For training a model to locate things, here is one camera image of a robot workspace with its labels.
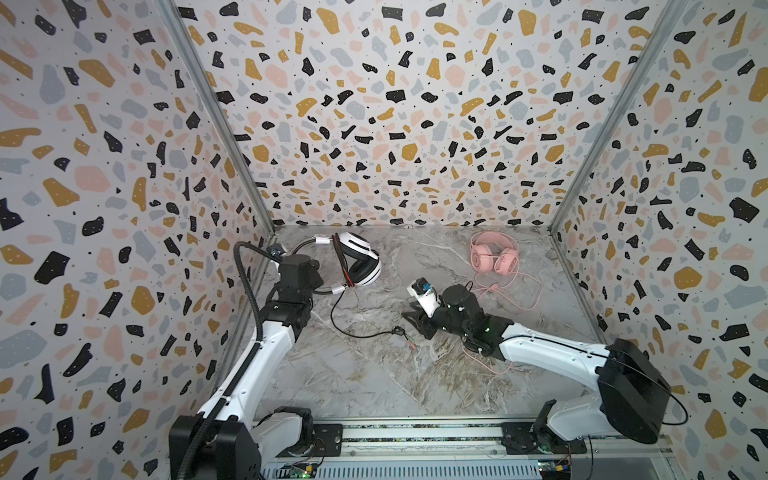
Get green circuit board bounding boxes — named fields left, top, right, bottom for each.
left=276, top=462, right=318, bottom=479

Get pink headphones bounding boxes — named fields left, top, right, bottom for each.
left=469, top=231, right=520, bottom=277

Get black corrugated cable conduit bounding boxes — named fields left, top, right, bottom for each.
left=173, top=241, right=283, bottom=480

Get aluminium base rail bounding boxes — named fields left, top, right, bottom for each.
left=262, top=416, right=684, bottom=479

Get white black headphones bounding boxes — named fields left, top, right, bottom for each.
left=292, top=232, right=382, bottom=295

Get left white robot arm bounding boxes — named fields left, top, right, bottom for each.
left=169, top=254, right=323, bottom=479

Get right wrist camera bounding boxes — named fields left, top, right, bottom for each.
left=407, top=277, right=440, bottom=318

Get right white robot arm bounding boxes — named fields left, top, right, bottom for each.
left=402, top=278, right=671, bottom=454

